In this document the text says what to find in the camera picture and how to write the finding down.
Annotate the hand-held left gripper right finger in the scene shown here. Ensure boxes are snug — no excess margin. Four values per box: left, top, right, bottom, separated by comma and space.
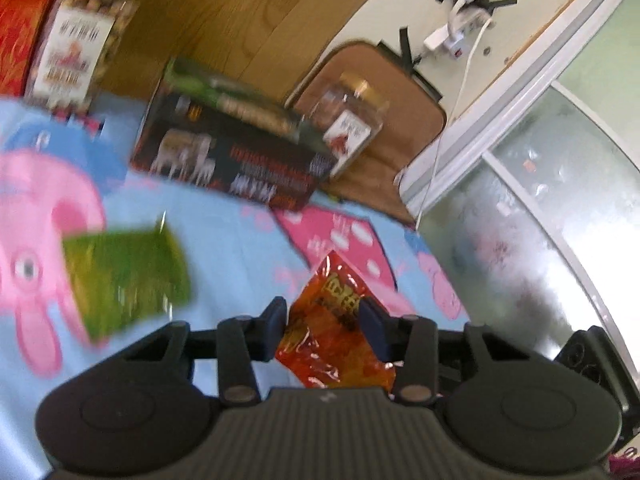
357, 297, 531, 406

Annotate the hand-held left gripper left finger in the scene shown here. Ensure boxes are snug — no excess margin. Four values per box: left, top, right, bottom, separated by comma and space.
120, 296, 289, 406

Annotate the orange-red snack packet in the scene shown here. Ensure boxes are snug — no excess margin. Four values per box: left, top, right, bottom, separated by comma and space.
275, 250, 398, 391

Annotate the printed cartoon blanket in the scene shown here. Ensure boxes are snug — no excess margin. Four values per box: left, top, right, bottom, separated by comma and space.
0, 92, 472, 480

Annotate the dark green snack packet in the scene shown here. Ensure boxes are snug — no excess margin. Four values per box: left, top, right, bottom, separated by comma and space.
61, 224, 194, 345

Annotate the black printed box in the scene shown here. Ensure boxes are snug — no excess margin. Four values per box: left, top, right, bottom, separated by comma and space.
129, 87, 342, 212

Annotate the frosted glass door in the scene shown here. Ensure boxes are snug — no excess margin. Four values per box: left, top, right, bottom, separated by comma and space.
397, 0, 640, 378

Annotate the brown cushion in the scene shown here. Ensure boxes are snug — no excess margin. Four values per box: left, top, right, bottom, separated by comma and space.
286, 40, 449, 227

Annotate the pecan jar with gold lid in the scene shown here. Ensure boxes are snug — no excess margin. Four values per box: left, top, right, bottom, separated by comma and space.
309, 72, 391, 182

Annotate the black device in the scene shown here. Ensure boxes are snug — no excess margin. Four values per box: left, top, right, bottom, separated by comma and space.
554, 325, 640, 455

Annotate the bright green flat pouch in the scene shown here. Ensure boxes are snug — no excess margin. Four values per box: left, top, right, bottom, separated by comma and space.
166, 56, 307, 139

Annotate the pink cloth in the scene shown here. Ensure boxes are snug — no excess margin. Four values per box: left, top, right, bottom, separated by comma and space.
606, 449, 640, 480

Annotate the white power strip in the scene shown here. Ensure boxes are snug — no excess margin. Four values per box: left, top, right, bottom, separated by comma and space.
424, 12, 497, 59

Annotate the wooden headboard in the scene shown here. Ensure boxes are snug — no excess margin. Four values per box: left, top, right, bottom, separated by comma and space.
95, 0, 417, 111

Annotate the cashew jar with gold lid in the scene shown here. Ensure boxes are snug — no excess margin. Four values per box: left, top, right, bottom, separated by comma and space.
24, 0, 152, 117

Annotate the red gift box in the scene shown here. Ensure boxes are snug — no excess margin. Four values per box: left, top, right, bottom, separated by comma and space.
0, 0, 68, 100

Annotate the white cable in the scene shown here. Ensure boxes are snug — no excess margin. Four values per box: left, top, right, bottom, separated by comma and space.
416, 7, 497, 223

